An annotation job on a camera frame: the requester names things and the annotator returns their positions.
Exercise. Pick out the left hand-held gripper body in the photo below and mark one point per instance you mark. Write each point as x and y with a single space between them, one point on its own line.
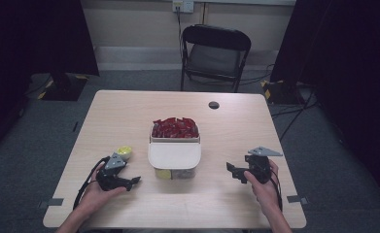
111 176

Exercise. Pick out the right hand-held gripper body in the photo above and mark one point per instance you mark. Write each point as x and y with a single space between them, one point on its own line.
259 166

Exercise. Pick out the small yellow cup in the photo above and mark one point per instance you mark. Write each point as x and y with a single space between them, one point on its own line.
125 151

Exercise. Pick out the white storage box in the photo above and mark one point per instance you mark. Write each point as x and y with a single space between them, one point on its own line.
174 158

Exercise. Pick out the person's right hand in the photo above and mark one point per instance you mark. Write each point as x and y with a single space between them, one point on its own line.
265 191

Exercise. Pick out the person's left hand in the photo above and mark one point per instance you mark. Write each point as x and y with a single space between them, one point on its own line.
95 197

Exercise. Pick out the white box lid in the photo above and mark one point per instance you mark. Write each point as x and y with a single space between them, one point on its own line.
174 155

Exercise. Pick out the grey tape strip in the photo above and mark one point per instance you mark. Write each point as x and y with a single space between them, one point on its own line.
52 202
297 199

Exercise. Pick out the pile of red packets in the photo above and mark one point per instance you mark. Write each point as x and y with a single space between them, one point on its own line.
175 127

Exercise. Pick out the black stand base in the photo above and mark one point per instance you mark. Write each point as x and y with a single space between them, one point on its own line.
281 92
64 87

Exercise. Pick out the black folding chair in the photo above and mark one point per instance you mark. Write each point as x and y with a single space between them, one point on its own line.
215 55

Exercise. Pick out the black curtain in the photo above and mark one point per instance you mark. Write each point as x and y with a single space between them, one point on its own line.
346 48
38 35

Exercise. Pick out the white wall socket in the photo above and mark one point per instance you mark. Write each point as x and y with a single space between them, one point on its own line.
183 6

